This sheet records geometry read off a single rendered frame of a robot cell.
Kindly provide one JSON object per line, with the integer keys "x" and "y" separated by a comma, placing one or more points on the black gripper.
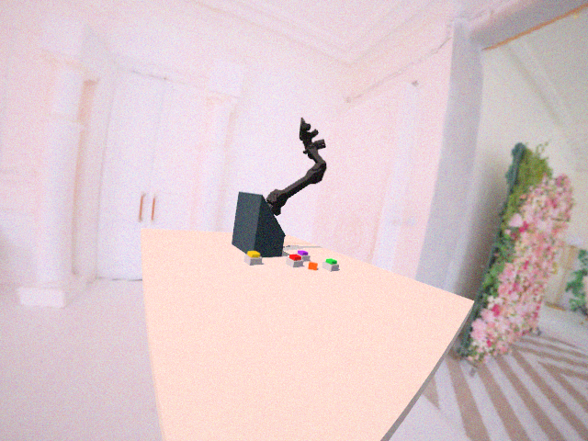
{"x": 304, "y": 127}

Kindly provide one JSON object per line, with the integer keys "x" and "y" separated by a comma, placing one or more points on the yellow button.
{"x": 253, "y": 258}

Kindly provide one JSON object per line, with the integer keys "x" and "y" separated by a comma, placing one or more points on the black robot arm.
{"x": 276, "y": 199}

